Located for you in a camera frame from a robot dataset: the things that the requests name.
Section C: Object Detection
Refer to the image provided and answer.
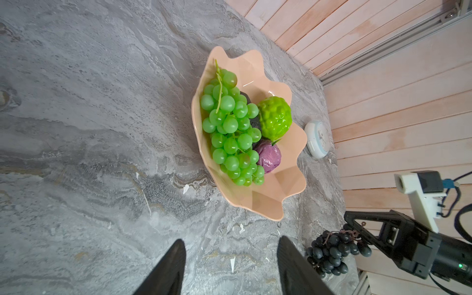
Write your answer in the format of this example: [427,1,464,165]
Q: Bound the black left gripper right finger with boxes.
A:
[277,236,333,295]

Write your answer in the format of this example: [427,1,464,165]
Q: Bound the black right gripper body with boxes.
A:
[344,210,472,284]

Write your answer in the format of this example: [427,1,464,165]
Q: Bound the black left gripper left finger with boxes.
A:
[133,239,186,295]

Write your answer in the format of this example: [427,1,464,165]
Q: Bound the dark purple grape bunch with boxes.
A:
[306,224,372,279]

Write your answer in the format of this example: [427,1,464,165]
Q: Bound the purple fig fruit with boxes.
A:
[254,139,281,174]

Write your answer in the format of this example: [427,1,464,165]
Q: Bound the dark avocado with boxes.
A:
[240,92,262,131]

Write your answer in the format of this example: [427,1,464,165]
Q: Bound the bumpy green custard apple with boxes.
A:
[258,97,293,142]

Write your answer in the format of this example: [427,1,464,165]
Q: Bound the green grape bunch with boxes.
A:
[200,61,265,186]

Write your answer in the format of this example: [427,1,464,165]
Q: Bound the peach scalloped fruit bowl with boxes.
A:
[192,46,307,221]

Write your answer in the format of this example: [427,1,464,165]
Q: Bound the white and blue alarm clock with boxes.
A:
[304,120,330,159]

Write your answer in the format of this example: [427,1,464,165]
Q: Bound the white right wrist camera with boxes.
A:
[394,170,446,233]

